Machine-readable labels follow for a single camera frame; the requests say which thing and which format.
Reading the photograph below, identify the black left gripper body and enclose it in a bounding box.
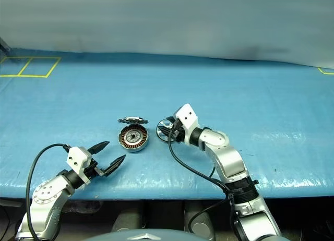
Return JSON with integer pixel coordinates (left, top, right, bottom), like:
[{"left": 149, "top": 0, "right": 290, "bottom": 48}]
[{"left": 86, "top": 159, "right": 105, "bottom": 179}]

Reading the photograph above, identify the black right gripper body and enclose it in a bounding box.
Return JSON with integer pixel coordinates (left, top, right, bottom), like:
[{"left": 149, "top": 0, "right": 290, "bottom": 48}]
[{"left": 171, "top": 119, "right": 185, "bottom": 144}]

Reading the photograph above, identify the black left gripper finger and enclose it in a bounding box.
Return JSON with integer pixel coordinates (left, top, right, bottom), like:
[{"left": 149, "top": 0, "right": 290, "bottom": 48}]
[
  {"left": 87, "top": 140, "right": 110, "bottom": 155},
  {"left": 104, "top": 154, "right": 126, "bottom": 177}
]

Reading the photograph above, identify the black spoked rotor ring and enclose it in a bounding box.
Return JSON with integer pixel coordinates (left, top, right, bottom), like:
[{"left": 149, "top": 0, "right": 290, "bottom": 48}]
[{"left": 156, "top": 116, "right": 181, "bottom": 143}]

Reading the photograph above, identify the silver round motor housing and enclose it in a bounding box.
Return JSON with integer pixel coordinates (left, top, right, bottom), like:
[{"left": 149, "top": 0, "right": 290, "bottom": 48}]
[{"left": 117, "top": 124, "right": 150, "bottom": 153}]

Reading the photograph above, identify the silver toothed gear plate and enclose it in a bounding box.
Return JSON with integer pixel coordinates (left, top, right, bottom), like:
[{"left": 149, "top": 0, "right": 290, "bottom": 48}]
[{"left": 117, "top": 116, "right": 149, "bottom": 126}]

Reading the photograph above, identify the dark crumpled padding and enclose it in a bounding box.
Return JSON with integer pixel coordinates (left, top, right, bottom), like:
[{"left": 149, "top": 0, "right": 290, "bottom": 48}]
[{"left": 62, "top": 200, "right": 102, "bottom": 214}]

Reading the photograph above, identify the grey rounded shape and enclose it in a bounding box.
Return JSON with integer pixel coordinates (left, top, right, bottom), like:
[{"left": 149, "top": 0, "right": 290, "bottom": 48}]
[
  {"left": 184, "top": 201, "right": 216, "bottom": 240},
  {"left": 112, "top": 209, "right": 144, "bottom": 233}
]

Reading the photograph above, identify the blue plastic table cover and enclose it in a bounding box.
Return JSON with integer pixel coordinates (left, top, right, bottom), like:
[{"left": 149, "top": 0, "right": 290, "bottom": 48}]
[{"left": 0, "top": 46, "right": 334, "bottom": 201}]

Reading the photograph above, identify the grey robot torso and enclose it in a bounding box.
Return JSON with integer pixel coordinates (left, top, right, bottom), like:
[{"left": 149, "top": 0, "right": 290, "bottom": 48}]
[{"left": 86, "top": 226, "right": 209, "bottom": 241}]

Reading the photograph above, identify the yellow tape double square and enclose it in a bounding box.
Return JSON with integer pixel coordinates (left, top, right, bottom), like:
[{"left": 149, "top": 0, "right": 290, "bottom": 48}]
[{"left": 0, "top": 56, "right": 62, "bottom": 78}]

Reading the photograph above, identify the grey metal rod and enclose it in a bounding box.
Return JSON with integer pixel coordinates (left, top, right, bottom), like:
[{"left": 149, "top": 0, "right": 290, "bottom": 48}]
[{"left": 0, "top": 37, "right": 11, "bottom": 53}]

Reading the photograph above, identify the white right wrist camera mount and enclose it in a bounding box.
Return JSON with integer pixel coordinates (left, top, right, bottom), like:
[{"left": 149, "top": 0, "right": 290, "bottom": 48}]
[{"left": 174, "top": 103, "right": 200, "bottom": 145}]

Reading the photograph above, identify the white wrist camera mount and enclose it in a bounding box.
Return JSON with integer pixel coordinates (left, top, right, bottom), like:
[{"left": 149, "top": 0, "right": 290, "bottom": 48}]
[
  {"left": 174, "top": 103, "right": 200, "bottom": 145},
  {"left": 66, "top": 146, "right": 92, "bottom": 186}
]

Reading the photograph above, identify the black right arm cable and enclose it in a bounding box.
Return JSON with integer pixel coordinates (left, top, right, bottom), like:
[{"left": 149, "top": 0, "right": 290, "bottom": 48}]
[{"left": 168, "top": 128, "right": 242, "bottom": 241}]

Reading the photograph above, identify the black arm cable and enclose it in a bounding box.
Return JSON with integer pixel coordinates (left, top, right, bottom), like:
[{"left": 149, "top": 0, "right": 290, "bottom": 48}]
[
  {"left": 168, "top": 128, "right": 242, "bottom": 241},
  {"left": 25, "top": 143, "right": 71, "bottom": 241}
]

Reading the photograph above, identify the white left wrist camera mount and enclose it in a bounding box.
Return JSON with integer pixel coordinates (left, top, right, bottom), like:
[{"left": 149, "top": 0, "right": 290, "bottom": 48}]
[{"left": 66, "top": 146, "right": 92, "bottom": 186}]

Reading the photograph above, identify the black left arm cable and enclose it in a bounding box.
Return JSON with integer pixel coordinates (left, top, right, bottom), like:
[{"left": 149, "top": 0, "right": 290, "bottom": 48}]
[{"left": 25, "top": 143, "right": 71, "bottom": 241}]

